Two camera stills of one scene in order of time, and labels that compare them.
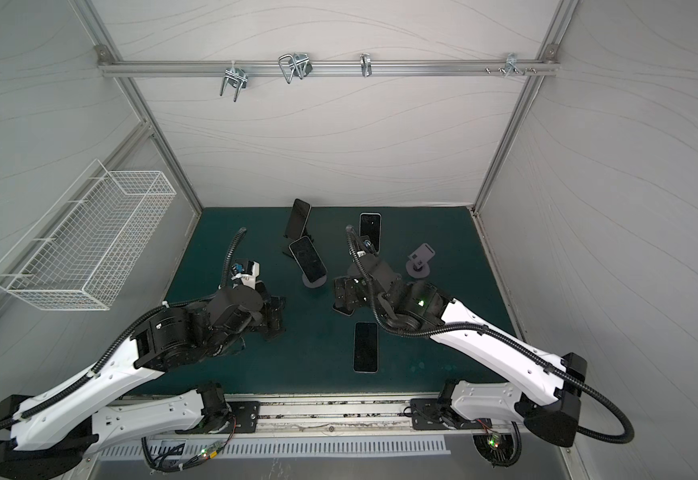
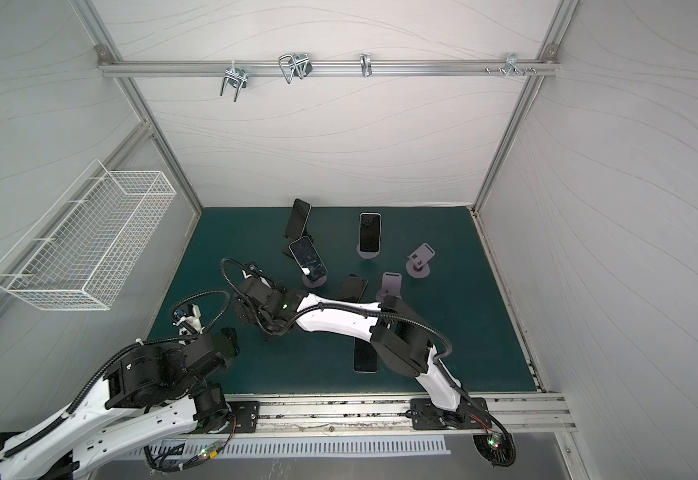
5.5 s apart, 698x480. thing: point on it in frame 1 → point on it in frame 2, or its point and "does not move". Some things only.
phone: (308, 258) does not move
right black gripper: (347, 293) → (246, 297)
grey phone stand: (417, 267) does not move
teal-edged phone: (365, 347) does not move
